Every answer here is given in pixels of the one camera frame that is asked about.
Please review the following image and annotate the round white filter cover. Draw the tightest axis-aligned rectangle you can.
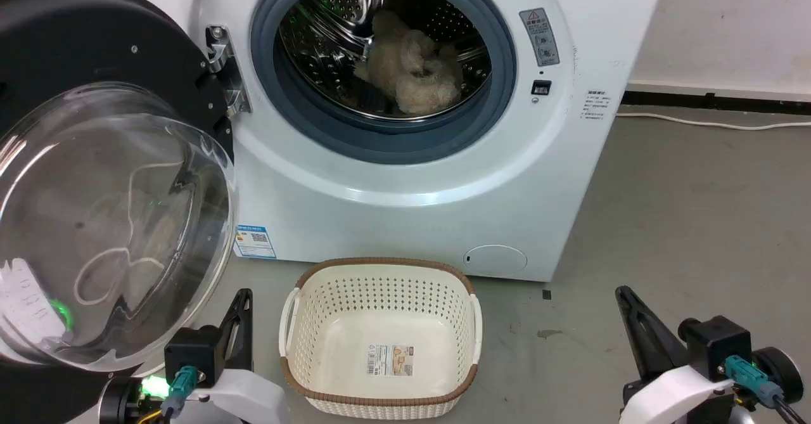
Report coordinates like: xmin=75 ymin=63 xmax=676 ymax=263
xmin=464 ymin=245 xmax=528 ymax=279

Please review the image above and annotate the teal plug gripper cable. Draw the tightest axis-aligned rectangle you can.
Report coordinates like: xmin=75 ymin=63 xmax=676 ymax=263
xmin=160 ymin=366 xmax=198 ymax=420
xmin=725 ymin=356 xmax=811 ymax=424

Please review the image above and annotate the grey warning sticker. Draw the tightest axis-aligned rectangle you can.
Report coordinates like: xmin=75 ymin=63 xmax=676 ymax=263
xmin=520 ymin=8 xmax=560 ymax=67

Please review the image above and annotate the paper product label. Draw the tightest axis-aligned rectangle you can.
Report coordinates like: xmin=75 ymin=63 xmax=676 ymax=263
xmin=366 ymin=343 xmax=414 ymax=377

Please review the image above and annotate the teal plug right gripper cable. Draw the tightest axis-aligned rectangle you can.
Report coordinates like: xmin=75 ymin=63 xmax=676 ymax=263
xmin=725 ymin=356 xmax=811 ymax=424

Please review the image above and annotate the white floor cable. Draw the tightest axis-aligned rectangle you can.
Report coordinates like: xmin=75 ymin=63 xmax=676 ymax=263
xmin=616 ymin=112 xmax=811 ymax=131

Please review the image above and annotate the beige fluffy garment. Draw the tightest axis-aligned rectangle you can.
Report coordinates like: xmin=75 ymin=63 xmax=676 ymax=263
xmin=353 ymin=10 xmax=463 ymax=114

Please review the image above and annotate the perforated steel washer drum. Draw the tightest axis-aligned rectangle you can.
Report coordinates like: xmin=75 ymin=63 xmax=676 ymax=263
xmin=279 ymin=0 xmax=493 ymax=120

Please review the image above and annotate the teal plug left gripper cable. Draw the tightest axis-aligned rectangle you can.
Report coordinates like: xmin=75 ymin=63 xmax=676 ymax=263
xmin=160 ymin=366 xmax=198 ymax=420

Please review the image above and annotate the black round glass washer door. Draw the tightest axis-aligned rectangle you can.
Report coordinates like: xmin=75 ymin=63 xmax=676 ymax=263
xmin=0 ymin=0 xmax=238 ymax=374

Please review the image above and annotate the small printed text sticker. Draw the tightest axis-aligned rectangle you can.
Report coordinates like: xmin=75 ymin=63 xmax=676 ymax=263
xmin=583 ymin=89 xmax=612 ymax=120

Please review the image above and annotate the chrome door hinge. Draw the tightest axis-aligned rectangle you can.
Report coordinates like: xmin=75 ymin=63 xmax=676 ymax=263
xmin=204 ymin=25 xmax=251 ymax=117

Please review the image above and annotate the black baseboard strip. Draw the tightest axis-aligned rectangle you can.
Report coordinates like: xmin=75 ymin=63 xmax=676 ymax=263
xmin=621 ymin=89 xmax=811 ymax=115

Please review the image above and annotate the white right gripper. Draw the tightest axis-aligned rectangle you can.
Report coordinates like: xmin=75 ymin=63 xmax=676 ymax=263
xmin=615 ymin=286 xmax=737 ymax=424

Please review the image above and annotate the cream perforated laundry basket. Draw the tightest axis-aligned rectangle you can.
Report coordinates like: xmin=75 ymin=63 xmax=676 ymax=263
xmin=279 ymin=257 xmax=483 ymax=420

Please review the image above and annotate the white front-load washing machine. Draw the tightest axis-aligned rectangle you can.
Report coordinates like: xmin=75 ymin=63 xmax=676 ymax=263
xmin=108 ymin=0 xmax=670 ymax=283

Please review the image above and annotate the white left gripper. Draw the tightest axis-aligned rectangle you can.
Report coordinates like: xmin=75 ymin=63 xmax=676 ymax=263
xmin=181 ymin=289 xmax=289 ymax=424

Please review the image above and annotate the blue energy label sticker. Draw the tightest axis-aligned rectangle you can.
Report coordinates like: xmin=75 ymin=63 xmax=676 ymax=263
xmin=234 ymin=224 xmax=277 ymax=259

